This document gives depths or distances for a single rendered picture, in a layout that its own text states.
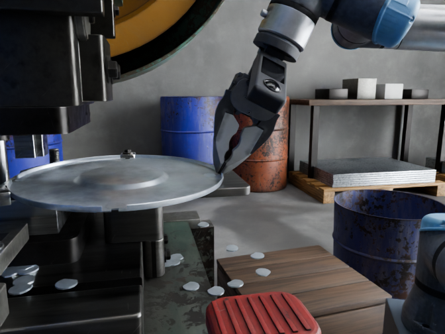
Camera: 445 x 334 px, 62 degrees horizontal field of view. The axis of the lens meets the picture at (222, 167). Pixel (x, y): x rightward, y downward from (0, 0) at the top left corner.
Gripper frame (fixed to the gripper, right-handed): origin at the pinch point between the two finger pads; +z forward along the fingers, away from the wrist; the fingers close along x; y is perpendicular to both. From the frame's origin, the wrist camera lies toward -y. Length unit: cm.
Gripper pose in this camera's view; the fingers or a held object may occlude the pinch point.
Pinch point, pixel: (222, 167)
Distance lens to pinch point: 56.3
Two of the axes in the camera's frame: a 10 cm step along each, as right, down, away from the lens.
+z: -4.2, 8.9, 1.4
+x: -9.0, -4.0, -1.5
